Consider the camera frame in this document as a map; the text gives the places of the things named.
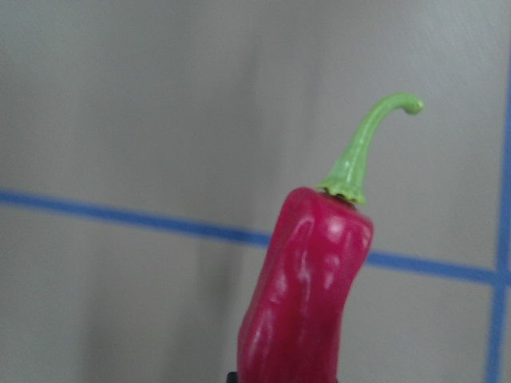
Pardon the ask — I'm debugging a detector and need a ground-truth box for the red chili pepper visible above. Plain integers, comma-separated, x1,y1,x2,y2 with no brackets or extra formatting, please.
227,93,423,382

